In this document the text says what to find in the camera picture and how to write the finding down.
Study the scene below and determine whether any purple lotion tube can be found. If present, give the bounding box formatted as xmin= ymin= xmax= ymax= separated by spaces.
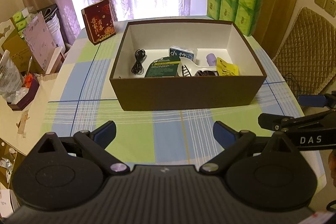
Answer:
xmin=206 ymin=53 xmax=217 ymax=67

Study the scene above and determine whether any clear dental floss box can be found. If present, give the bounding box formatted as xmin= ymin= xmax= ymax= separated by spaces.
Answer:
xmin=169 ymin=46 xmax=197 ymax=62

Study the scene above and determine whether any dark green mask packet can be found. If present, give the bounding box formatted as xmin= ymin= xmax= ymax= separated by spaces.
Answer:
xmin=145 ymin=56 xmax=181 ymax=78

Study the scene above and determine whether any checkered tablecloth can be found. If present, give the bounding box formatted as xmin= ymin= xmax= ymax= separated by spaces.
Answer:
xmin=39 ymin=15 xmax=329 ymax=169

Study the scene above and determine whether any cardboard box with white cutout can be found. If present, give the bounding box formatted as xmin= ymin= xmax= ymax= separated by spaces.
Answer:
xmin=1 ymin=19 xmax=32 ymax=72

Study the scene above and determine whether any red gold gift box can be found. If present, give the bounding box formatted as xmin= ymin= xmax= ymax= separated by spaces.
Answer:
xmin=81 ymin=0 xmax=116 ymax=45

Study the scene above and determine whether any silver plastic bag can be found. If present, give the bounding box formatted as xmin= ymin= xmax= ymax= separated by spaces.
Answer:
xmin=0 ymin=50 xmax=23 ymax=103

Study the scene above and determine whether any dark purple velvet scrunchie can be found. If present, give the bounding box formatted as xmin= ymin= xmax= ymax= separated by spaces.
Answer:
xmin=195 ymin=70 xmax=218 ymax=77

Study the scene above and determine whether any wall power socket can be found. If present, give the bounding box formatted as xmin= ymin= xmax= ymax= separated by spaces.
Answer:
xmin=314 ymin=0 xmax=336 ymax=18

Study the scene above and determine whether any black cable coil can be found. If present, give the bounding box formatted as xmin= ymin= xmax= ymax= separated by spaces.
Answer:
xmin=130 ymin=49 xmax=147 ymax=76

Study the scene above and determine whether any gold metal hair clip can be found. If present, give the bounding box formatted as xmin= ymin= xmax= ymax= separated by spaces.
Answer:
xmin=181 ymin=65 xmax=192 ymax=77

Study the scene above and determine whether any brown cardboard storage box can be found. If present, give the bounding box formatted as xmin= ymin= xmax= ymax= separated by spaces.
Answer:
xmin=110 ymin=18 xmax=266 ymax=111

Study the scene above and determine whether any yellow snack packet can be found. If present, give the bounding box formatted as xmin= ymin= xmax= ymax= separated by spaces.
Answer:
xmin=216 ymin=57 xmax=239 ymax=76

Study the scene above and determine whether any white handheld massager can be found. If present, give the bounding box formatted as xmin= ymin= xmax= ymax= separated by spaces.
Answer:
xmin=177 ymin=57 xmax=217 ymax=77

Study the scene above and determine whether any dark red tray box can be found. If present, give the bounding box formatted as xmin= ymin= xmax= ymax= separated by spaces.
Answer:
xmin=7 ymin=73 xmax=39 ymax=111

